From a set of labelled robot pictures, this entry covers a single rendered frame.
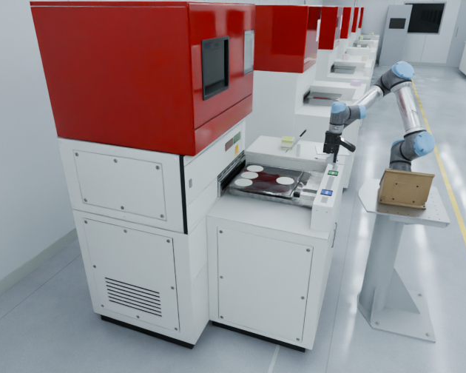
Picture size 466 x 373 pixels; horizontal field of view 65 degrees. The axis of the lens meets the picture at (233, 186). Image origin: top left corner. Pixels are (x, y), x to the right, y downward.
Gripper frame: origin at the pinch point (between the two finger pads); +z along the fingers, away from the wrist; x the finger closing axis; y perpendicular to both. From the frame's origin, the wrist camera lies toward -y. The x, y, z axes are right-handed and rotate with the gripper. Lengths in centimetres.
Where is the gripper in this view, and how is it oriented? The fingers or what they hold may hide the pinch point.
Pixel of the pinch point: (334, 166)
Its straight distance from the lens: 213.1
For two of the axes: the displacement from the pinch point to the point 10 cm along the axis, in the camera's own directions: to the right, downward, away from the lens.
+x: -3.5, 4.0, -8.4
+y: -9.4, -1.6, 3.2
